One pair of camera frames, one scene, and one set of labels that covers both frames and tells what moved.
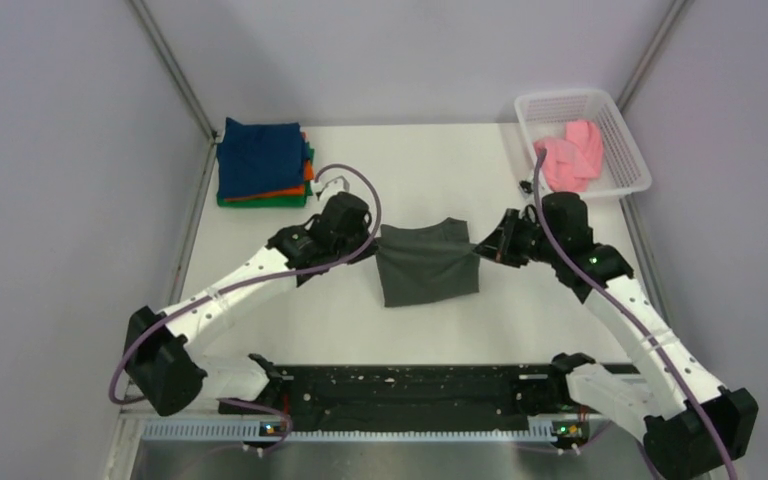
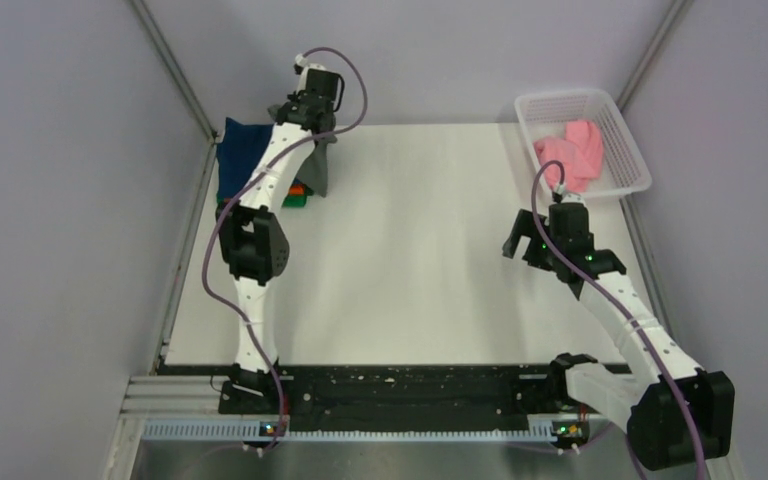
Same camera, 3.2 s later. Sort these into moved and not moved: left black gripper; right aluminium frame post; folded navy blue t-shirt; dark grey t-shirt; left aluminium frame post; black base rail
Moved: dark grey t-shirt; left black gripper
Not moved: black base rail; folded navy blue t-shirt; right aluminium frame post; left aluminium frame post
